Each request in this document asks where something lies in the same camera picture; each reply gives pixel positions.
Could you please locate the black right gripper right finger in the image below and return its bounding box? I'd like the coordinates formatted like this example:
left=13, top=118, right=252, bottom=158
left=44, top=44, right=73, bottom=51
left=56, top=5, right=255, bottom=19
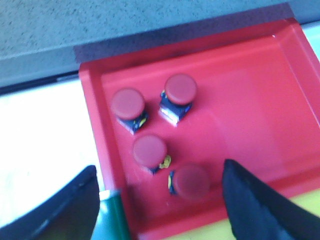
left=222, top=159, right=320, bottom=240

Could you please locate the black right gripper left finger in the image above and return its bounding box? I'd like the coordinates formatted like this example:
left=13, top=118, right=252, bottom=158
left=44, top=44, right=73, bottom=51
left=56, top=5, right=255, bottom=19
left=0, top=165, right=100, bottom=240

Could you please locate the red mushroom push button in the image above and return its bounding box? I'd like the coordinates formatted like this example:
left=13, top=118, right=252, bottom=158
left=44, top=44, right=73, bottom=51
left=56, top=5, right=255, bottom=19
left=167, top=164, right=211, bottom=201
left=110, top=87, right=149, bottom=135
left=159, top=73, right=198, bottom=125
left=132, top=134, right=172, bottom=174

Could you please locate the green conveyor belt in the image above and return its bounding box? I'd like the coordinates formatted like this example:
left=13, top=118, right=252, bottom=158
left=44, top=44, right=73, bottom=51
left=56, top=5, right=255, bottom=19
left=91, top=194, right=131, bottom=240

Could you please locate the yellow plastic tray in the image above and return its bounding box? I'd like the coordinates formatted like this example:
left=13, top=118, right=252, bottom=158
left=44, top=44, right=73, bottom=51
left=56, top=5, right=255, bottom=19
left=167, top=189, right=320, bottom=240

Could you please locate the red plastic tray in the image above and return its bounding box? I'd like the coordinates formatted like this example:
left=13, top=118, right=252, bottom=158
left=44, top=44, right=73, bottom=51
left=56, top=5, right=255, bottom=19
left=79, top=18, right=320, bottom=240

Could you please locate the grey speckled right countertop slab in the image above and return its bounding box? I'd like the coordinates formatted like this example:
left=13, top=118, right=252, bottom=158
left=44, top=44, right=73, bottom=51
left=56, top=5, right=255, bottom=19
left=0, top=0, right=320, bottom=87

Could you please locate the aluminium conveyor frame rail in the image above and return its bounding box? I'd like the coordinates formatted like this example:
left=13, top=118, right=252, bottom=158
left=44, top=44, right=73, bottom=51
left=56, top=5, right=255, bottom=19
left=99, top=189, right=121, bottom=201

